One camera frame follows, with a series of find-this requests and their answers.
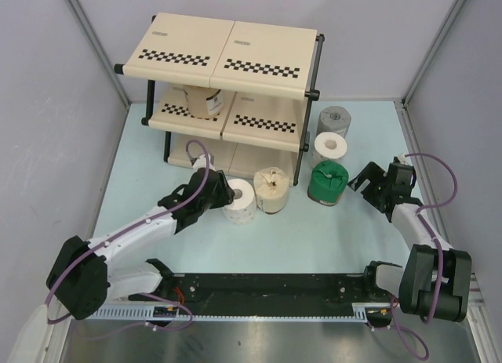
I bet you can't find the white dotted paper roll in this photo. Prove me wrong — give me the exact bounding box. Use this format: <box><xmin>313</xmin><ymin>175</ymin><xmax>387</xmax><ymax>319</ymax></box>
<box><xmin>223</xmin><ymin>179</ymin><xmax>256</xmax><ymax>225</ymax></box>

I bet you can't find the cream paper roll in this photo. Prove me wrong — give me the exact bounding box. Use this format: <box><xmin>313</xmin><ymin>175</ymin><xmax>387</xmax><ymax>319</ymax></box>
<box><xmin>253</xmin><ymin>167</ymin><xmax>289</xmax><ymax>214</ymax></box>

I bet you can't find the white flowered paper roll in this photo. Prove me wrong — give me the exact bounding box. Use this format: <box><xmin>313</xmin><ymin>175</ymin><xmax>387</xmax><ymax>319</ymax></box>
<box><xmin>312</xmin><ymin>132</ymin><xmax>347</xmax><ymax>165</ymax></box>

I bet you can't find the brown paper roll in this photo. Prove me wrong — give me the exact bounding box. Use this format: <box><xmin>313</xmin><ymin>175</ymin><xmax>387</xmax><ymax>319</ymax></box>
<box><xmin>183</xmin><ymin>85</ymin><xmax>224</xmax><ymax>118</ymax></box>

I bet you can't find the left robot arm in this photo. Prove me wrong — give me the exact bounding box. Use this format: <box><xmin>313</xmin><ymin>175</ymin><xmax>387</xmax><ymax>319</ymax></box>
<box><xmin>46</xmin><ymin>168</ymin><xmax>235</xmax><ymax>320</ymax></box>

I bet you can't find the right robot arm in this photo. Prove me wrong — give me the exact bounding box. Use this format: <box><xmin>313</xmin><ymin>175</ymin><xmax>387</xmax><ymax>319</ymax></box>
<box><xmin>347</xmin><ymin>159</ymin><xmax>472</xmax><ymax>322</ymax></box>

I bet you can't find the beige three-tier shelf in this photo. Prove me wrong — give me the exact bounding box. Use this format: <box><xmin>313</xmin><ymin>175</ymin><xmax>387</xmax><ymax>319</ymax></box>
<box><xmin>114</xmin><ymin>13</ymin><xmax>325</xmax><ymax>185</ymax></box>

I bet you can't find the green wrapped paper roll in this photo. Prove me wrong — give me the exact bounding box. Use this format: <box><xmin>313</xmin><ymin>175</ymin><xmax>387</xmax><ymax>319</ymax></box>
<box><xmin>307</xmin><ymin>161</ymin><xmax>349</xmax><ymax>206</ymax></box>

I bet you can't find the grey wrapped paper roll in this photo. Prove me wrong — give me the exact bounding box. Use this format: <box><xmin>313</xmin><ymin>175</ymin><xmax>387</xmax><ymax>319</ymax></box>
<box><xmin>316</xmin><ymin>106</ymin><xmax>351</xmax><ymax>137</ymax></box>

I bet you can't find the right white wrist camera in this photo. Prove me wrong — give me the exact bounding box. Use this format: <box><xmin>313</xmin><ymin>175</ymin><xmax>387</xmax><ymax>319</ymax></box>
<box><xmin>393</xmin><ymin>154</ymin><xmax>413</xmax><ymax>167</ymax></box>

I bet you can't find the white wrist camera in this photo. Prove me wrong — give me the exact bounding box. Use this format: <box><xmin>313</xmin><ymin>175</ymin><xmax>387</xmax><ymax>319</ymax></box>
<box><xmin>192</xmin><ymin>153</ymin><xmax>215</xmax><ymax>172</ymax></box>
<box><xmin>393</xmin><ymin>154</ymin><xmax>413</xmax><ymax>167</ymax></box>

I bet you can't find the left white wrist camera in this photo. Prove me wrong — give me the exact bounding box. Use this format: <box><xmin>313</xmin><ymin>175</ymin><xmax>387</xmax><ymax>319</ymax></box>
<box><xmin>192</xmin><ymin>153</ymin><xmax>215</xmax><ymax>172</ymax></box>

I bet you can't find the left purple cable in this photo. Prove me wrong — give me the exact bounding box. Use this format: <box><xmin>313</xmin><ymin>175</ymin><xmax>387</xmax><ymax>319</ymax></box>
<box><xmin>45</xmin><ymin>140</ymin><xmax>209</xmax><ymax>332</ymax></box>

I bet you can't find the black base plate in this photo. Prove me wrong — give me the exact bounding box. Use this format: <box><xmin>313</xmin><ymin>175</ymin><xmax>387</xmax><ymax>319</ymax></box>
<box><xmin>130</xmin><ymin>274</ymin><xmax>391</xmax><ymax>328</ymax></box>

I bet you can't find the grey slotted cable duct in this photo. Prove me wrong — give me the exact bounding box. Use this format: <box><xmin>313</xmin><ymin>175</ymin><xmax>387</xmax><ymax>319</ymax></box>
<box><xmin>96</xmin><ymin>303</ymin><xmax>369</xmax><ymax>323</ymax></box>

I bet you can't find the aluminium frame rail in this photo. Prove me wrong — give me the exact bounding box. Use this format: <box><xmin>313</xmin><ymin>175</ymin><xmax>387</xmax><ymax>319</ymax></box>
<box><xmin>468</xmin><ymin>274</ymin><xmax>485</xmax><ymax>307</ymax></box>

